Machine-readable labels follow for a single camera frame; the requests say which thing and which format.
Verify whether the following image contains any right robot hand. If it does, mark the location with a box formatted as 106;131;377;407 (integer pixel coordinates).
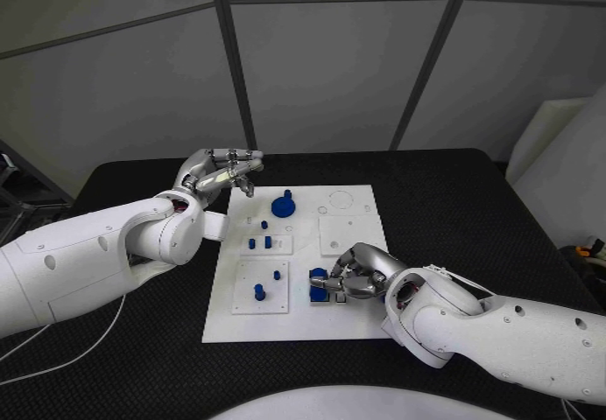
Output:
309;241;410;300

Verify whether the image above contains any blue gear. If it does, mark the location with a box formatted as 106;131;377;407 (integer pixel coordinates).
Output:
270;189;299;218

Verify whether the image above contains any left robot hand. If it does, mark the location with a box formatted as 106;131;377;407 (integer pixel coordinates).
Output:
172;148;266;211

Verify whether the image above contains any white task board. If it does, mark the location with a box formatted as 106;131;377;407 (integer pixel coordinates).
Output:
201;184;397;344

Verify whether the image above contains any fat blue cylinder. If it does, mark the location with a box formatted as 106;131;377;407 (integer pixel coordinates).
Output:
308;267;331;304

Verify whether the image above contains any white foam panel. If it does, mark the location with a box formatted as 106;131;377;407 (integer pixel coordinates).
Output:
513;87;606;250
504;96;594;188

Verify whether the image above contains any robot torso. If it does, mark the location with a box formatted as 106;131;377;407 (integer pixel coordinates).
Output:
207;385;519;420

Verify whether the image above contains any white cable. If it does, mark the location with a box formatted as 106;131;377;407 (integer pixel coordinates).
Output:
0;324;54;362
0;293;129;387
426;264;497;297

